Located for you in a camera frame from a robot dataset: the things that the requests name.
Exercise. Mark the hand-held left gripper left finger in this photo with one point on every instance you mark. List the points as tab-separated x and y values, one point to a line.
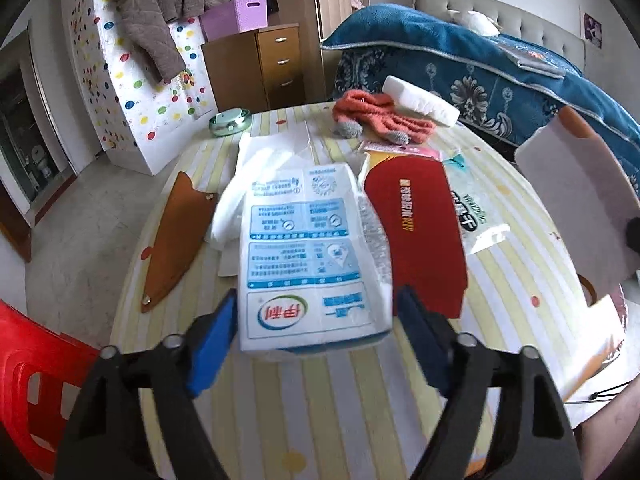
215	350

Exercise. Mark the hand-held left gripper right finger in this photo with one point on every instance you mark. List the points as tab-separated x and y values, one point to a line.
425	345

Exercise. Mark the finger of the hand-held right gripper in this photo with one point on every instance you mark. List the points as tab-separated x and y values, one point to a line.
633	234

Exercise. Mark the white blue milk package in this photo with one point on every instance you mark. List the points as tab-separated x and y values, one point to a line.
300	240

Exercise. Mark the yellow striped dotted tablecloth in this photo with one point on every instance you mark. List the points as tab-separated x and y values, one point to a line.
325	410

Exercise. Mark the red flat packet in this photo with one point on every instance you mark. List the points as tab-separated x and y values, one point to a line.
420	220

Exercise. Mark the clear printed plastic bag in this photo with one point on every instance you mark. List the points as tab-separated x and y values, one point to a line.
475	210

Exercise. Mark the red plastic chair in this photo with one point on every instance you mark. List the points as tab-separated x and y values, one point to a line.
35	360

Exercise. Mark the pink flat packet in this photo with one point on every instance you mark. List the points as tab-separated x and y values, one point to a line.
400	150

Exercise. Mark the clear plastic packet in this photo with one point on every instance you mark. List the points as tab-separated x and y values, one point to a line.
535	60

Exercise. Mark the person's leg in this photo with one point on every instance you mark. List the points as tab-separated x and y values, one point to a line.
610	440

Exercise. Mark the beige tufted headboard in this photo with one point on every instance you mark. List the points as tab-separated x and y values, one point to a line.
540	30

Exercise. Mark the green round tin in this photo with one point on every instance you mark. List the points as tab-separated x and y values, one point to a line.
227	122

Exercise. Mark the white foam block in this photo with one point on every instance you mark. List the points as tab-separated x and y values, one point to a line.
420	100

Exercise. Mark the polka dot white cabinet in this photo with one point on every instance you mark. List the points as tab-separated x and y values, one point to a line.
150	110

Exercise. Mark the blue floral blanket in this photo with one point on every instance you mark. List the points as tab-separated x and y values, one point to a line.
450	60

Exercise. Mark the white toilet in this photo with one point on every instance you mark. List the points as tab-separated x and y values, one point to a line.
42	160

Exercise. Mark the white pillow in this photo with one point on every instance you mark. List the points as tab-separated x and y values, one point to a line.
475	22

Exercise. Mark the wooden drawer cabinet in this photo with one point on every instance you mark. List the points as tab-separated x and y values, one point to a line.
280	65

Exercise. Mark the purple plastic basket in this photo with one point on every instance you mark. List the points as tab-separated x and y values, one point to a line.
235	17

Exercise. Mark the brown quilted jacket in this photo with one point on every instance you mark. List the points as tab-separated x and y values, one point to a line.
145	15

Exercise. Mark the wooden wardrobe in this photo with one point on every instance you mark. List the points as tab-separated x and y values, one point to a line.
330	0

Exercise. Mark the purple wall poster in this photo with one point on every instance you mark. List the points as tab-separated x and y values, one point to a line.
591	27

